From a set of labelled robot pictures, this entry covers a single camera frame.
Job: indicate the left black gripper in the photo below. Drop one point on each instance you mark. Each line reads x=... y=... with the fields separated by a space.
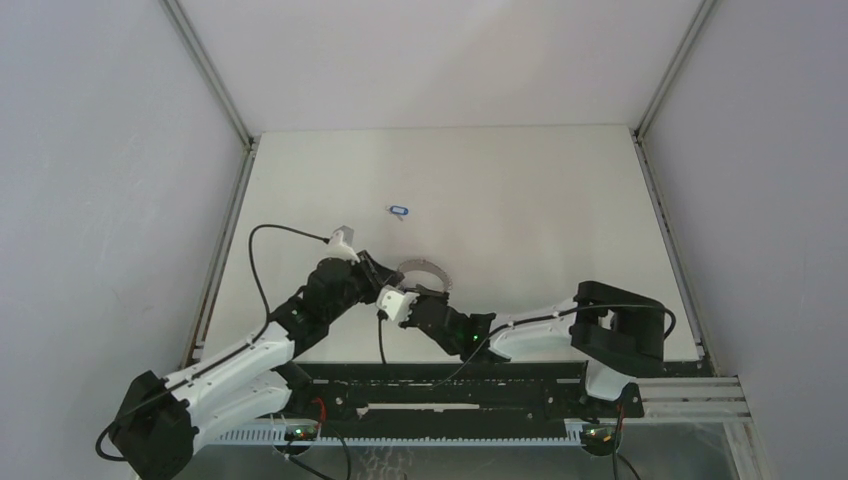
x=379 y=272

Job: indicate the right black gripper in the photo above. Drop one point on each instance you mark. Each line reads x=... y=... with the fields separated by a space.
x=410 y=321

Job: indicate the metal keyring with yellow tag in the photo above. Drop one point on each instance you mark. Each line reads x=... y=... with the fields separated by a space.
x=421 y=274

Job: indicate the blue tagged key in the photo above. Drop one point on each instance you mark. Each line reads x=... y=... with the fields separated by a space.
x=399 y=212

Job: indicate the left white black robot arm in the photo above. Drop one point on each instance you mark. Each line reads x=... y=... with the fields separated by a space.
x=163 y=422

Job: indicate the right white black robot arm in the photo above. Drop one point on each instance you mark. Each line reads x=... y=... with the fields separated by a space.
x=622 y=333

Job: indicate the left electronics board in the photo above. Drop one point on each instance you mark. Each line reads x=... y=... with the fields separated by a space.
x=301 y=434

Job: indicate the electronics board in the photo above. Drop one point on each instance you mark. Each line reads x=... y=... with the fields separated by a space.
x=599 y=441
x=301 y=434

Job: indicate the right electronics board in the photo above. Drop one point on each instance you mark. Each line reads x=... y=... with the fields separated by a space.
x=599 y=441

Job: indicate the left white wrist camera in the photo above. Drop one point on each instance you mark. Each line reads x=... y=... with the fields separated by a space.
x=339 y=245

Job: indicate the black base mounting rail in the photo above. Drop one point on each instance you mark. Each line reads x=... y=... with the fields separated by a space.
x=434 y=397

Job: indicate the white slotted cable duct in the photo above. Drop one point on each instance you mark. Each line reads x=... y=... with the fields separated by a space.
x=525 y=433

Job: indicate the right aluminium frame post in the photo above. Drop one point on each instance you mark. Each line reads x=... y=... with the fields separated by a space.
x=685 y=47

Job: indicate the aluminium frame post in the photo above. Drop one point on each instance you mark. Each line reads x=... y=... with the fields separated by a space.
x=685 y=47
x=193 y=44

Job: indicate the left aluminium frame post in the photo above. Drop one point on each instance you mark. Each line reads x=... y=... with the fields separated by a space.
x=193 y=44

